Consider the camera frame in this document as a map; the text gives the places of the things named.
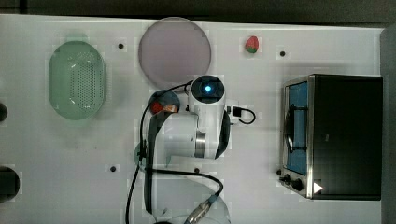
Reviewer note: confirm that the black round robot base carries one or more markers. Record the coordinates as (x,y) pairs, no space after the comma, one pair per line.
(3,112)

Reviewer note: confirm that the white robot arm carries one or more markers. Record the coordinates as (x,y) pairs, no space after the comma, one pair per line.
(203,132)

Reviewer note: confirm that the black silver toaster oven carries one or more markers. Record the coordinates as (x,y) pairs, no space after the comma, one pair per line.
(331,138)

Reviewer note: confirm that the toy orange half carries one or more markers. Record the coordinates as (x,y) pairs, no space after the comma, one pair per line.
(171,108)

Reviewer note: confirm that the small blue bowl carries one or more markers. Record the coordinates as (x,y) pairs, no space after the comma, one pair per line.
(160,99)

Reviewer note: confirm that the round lilac plate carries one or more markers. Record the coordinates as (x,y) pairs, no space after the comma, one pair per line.
(173,51)

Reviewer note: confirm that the green mug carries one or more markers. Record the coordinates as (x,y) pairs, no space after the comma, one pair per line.
(137,159)

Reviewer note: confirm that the toy strawberry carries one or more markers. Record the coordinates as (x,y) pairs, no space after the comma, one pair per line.
(252,45)

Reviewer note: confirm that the green plastic colander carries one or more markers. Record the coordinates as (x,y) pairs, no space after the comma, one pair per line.
(77,79)

